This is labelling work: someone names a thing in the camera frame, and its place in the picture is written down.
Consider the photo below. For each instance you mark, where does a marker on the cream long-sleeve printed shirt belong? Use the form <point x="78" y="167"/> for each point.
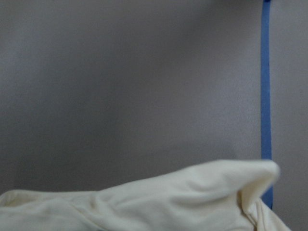
<point x="223" y="195"/>

